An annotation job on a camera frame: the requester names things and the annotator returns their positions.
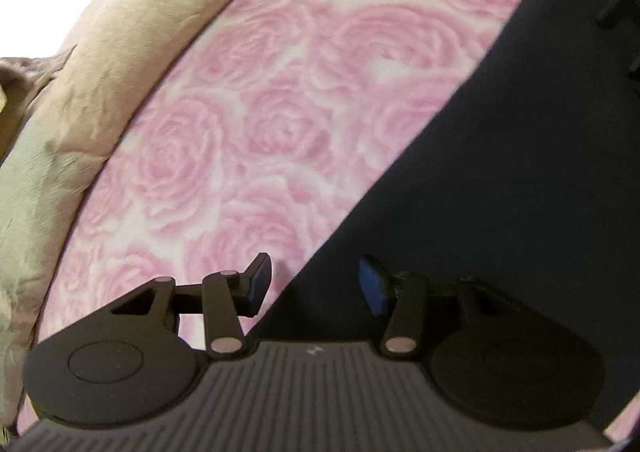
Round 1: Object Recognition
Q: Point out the dark navy garment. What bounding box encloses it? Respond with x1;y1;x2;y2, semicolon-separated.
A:
253;0;639;428

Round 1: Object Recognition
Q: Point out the pink rose blanket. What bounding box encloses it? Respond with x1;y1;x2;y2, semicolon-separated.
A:
16;0;640;452

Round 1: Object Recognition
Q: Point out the beige quilt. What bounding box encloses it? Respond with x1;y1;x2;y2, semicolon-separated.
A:
1;0;231;430

